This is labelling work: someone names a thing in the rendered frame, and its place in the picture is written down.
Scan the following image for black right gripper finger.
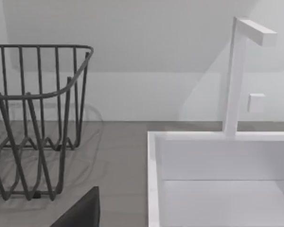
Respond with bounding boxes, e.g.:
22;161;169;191
49;186;101;227

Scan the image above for white sink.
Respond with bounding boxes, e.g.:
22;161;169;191
147;130;284;227

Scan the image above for tall white tap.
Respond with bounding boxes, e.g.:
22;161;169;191
222;16;278;138

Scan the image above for grey wire basket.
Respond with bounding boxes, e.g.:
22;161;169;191
0;44;95;201

